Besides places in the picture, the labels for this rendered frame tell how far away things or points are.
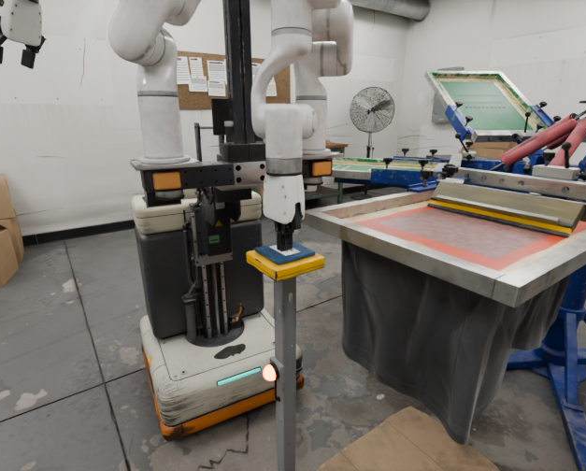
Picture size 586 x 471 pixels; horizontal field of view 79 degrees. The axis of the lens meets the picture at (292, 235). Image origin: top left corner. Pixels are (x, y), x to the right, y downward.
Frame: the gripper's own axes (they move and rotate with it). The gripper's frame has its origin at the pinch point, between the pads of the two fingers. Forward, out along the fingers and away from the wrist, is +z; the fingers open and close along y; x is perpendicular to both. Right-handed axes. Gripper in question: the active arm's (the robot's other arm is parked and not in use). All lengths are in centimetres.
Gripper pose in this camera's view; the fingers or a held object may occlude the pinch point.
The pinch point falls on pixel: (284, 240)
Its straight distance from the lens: 79.2
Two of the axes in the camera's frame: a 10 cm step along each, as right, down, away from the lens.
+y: 5.7, 2.6, -7.8
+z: 0.0, 9.5, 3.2
